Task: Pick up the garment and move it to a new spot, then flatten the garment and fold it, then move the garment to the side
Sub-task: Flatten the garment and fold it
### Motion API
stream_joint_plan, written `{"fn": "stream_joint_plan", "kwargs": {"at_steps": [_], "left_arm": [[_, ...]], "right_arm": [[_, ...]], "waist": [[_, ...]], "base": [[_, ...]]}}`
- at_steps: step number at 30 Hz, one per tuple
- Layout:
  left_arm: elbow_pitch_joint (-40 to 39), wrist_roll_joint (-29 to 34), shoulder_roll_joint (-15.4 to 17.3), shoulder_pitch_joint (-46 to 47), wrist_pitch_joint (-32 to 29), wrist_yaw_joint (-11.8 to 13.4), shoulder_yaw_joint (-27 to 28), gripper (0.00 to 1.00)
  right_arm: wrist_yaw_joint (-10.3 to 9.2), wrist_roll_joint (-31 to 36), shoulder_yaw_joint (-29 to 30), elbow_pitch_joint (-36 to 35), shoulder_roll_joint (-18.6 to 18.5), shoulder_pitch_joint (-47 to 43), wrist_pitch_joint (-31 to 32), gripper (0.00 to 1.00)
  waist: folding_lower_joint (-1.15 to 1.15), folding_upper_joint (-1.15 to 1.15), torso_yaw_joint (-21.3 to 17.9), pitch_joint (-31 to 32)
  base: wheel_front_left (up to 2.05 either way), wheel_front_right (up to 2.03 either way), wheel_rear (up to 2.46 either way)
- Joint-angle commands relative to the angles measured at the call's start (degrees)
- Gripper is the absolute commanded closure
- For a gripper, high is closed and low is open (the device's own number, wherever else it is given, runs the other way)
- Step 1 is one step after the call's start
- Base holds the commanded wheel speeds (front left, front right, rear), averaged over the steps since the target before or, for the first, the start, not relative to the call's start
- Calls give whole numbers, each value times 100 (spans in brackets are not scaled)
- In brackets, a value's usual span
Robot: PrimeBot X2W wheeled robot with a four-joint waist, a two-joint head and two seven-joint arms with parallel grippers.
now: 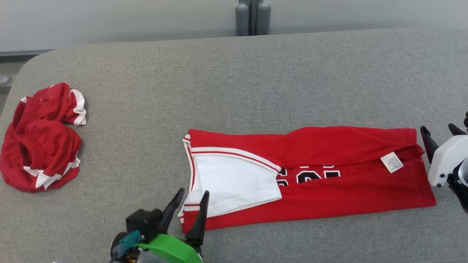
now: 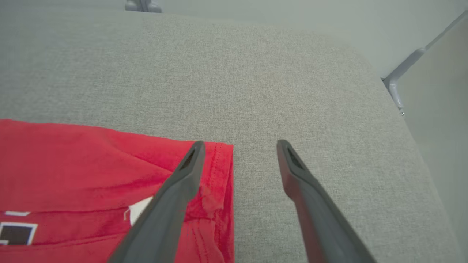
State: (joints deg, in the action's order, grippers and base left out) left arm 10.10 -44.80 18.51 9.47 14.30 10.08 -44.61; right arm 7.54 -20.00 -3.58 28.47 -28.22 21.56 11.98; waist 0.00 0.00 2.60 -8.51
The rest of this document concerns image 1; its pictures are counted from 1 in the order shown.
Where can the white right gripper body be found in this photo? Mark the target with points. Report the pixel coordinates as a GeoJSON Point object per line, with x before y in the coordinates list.
{"type": "Point", "coordinates": [448, 157]}

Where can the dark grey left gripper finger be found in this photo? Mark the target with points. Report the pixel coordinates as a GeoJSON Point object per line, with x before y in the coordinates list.
{"type": "Point", "coordinates": [199, 224]}
{"type": "Point", "coordinates": [172, 212]}

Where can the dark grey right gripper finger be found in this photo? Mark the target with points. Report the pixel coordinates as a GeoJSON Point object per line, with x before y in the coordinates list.
{"type": "Point", "coordinates": [457, 130]}
{"type": "Point", "coordinates": [429, 142]}

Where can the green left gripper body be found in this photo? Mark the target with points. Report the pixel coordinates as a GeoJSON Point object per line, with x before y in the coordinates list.
{"type": "Point", "coordinates": [175, 252]}

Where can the red white basketball jersey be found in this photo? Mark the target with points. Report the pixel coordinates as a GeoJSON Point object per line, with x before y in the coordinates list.
{"type": "Point", "coordinates": [347, 190]}

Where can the red white striped shorts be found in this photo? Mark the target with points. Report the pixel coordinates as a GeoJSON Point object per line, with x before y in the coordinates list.
{"type": "Point", "coordinates": [44, 146]}

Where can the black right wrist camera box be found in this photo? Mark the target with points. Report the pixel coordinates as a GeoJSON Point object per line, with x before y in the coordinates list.
{"type": "Point", "coordinates": [466, 118]}

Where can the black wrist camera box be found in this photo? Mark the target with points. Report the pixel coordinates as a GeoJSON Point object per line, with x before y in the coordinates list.
{"type": "Point", "coordinates": [466, 118]}
{"type": "Point", "coordinates": [142, 221]}

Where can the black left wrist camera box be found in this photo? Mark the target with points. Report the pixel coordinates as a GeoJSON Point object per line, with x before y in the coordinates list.
{"type": "Point", "coordinates": [142, 221]}

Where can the grey partition post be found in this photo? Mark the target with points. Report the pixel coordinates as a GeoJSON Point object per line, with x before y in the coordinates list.
{"type": "Point", "coordinates": [263, 18]}

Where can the dark grey wall rail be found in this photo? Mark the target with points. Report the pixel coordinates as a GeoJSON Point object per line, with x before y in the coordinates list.
{"type": "Point", "coordinates": [22, 53]}

